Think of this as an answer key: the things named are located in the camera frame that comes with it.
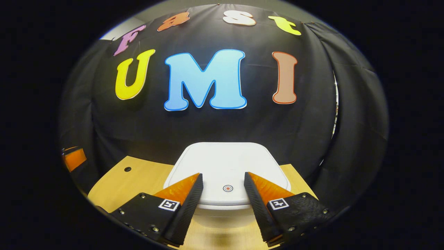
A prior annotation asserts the wooden desktop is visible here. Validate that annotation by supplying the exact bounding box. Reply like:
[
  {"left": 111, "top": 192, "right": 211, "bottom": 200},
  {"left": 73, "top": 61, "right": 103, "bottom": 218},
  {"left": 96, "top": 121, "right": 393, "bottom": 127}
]
[{"left": 87, "top": 156, "right": 319, "bottom": 250}]

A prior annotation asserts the white desktop garbage bin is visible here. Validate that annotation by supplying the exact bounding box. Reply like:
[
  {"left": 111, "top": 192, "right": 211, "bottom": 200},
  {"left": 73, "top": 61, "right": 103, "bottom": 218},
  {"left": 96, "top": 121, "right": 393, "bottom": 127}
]
[{"left": 163, "top": 142, "right": 292, "bottom": 229}]

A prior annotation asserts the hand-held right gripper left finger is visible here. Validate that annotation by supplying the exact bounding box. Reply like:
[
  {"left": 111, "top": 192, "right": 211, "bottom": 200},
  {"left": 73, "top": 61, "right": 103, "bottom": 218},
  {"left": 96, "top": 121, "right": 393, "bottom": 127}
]
[{"left": 108, "top": 173, "right": 204, "bottom": 248}]

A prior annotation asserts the black backdrop cloth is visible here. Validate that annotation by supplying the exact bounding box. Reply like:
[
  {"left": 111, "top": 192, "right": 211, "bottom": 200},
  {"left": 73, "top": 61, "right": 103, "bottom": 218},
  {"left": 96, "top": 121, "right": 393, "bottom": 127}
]
[{"left": 57, "top": 3, "right": 389, "bottom": 209}]

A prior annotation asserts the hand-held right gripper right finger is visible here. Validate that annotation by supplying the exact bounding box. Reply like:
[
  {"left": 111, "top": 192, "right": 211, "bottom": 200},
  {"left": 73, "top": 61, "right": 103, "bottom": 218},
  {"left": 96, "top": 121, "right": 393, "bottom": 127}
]
[{"left": 244, "top": 172, "right": 339, "bottom": 248}]

